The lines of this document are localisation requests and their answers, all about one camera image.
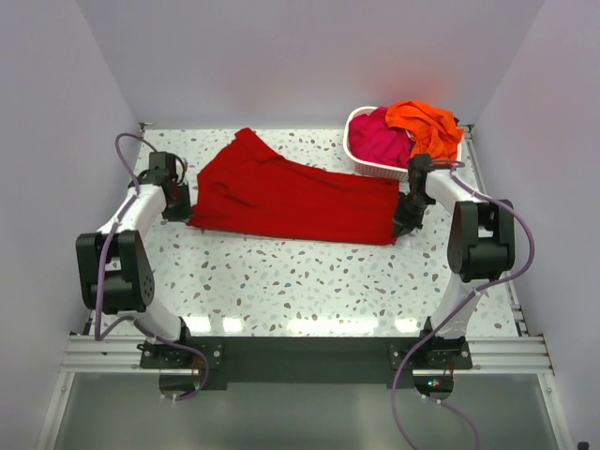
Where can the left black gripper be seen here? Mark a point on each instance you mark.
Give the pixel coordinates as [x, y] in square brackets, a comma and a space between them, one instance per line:
[183, 213]

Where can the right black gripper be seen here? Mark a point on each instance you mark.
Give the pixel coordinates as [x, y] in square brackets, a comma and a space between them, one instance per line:
[404, 224]

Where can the red t shirt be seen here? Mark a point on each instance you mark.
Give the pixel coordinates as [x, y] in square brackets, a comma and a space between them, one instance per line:
[249, 188]

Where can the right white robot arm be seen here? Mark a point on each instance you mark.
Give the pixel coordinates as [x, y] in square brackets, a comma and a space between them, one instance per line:
[480, 248]

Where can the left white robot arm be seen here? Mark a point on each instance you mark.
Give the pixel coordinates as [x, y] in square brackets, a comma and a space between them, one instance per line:
[117, 280]

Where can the white laundry basket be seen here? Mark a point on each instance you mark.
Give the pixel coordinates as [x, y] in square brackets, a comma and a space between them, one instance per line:
[373, 169]

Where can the orange t shirt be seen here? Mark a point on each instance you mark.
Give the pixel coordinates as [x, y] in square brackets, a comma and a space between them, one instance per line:
[433, 130]

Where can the magenta t shirt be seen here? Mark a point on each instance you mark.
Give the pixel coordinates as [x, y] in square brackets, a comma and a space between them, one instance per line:
[372, 140]

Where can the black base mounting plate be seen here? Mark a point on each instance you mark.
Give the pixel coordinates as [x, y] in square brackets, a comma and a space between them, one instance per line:
[214, 363]

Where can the aluminium frame rail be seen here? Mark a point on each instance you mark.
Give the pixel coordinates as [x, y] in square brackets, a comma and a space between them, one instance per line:
[487, 355]

